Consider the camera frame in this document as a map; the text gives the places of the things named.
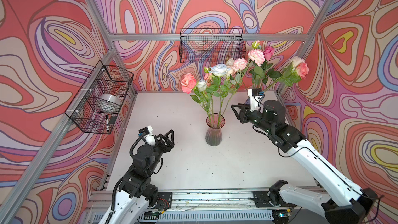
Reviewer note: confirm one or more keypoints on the silver tape roll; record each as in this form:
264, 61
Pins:
109, 103

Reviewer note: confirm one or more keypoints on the pale blue rose stem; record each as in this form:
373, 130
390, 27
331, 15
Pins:
217, 80

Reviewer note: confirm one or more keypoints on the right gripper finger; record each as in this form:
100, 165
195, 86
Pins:
239, 113
245, 107

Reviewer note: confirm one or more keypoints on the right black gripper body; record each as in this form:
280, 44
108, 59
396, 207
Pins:
255, 117

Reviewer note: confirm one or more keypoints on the coral pink rose stem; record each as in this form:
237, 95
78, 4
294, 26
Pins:
269, 86

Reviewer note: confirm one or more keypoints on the red glass vase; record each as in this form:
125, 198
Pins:
215, 130

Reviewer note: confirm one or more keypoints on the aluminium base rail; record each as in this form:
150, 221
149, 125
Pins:
196, 200

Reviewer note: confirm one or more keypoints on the salmon pink rose stem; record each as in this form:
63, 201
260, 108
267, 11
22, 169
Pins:
188, 85

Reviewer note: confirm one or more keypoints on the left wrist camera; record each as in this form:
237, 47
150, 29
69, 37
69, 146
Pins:
147, 136

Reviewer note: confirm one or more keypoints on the cream rose stem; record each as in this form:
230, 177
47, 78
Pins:
230, 62
294, 72

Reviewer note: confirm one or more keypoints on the purple glass vase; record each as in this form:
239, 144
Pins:
257, 84

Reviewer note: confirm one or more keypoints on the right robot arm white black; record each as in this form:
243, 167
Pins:
344, 202

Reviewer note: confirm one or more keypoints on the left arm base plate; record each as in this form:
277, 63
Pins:
153, 202

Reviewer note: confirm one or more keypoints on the black marker pen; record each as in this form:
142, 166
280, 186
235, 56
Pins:
107, 124

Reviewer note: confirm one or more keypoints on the back black wire basket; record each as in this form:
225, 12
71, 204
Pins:
211, 46

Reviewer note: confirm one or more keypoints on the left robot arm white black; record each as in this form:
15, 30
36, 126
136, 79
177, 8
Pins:
134, 195

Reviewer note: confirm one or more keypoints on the black wire basket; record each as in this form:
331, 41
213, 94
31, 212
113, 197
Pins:
211, 46
111, 79

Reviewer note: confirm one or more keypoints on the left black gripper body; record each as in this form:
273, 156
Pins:
160, 149

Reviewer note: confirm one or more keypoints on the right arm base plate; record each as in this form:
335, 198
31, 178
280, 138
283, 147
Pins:
265, 199

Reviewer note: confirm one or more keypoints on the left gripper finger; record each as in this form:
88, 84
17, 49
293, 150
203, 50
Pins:
159, 139
169, 138

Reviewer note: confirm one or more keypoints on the pale pink flower bunch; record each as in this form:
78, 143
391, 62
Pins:
253, 59

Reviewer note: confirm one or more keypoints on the white blue rose stem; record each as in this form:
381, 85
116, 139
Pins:
205, 97

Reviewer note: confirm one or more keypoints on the left black wire basket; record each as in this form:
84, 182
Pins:
111, 79

